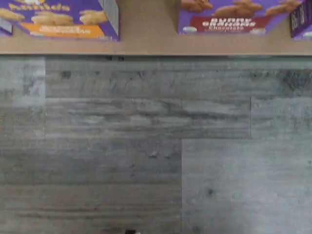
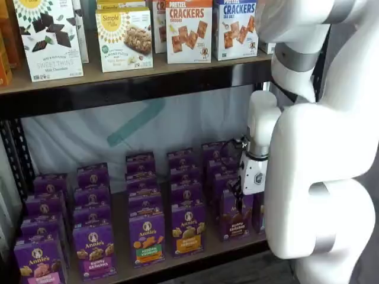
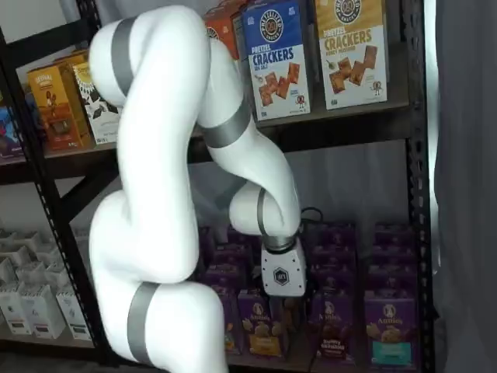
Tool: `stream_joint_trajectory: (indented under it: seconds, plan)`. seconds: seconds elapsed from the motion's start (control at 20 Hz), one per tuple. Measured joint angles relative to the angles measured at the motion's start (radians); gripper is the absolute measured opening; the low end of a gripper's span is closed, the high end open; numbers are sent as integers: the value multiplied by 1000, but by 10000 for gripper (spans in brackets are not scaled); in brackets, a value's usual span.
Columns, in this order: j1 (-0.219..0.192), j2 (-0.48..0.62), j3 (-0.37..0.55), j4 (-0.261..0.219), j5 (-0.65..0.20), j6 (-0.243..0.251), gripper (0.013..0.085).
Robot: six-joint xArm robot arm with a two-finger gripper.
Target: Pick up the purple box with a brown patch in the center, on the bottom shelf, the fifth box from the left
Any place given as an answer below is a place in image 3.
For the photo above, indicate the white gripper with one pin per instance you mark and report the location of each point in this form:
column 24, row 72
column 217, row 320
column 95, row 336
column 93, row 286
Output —
column 283, row 272

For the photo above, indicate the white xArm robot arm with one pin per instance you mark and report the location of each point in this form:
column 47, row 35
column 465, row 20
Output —
column 155, row 155

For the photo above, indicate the purple Annie's box orange patch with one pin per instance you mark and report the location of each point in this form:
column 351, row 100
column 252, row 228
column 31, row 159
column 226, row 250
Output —
column 260, row 326

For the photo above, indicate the purple Annie's box teal patch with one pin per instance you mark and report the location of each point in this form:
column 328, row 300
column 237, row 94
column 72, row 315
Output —
column 392, row 256
column 392, row 281
column 394, row 235
column 390, row 334

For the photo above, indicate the white carton box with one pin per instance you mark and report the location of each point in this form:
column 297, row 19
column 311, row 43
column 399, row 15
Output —
column 13, row 311
column 83, row 239
column 7, row 272
column 74, row 314
column 58, row 274
column 40, row 311
column 33, row 274

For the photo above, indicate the blue pretzel crackers box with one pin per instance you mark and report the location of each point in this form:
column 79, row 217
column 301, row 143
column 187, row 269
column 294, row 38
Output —
column 277, row 58

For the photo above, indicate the yellow pretzel crackers box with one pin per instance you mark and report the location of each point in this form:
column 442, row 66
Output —
column 351, row 58

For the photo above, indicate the white Sweet Thins box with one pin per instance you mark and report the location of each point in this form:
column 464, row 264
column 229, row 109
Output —
column 101, row 124

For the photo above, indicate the orange pretzel crackers box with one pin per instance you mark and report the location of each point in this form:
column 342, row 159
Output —
column 225, row 31
column 229, row 5

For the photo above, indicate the orange cookie box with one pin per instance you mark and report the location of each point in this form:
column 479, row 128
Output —
column 74, row 58
column 54, row 109

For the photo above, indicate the blue purple snack box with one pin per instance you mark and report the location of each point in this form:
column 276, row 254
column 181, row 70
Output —
column 9, row 132

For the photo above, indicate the black metal shelving rack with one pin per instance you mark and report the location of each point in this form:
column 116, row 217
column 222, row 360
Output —
column 419, row 233

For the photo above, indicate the white cartons group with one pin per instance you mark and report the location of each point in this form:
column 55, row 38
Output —
column 17, row 173

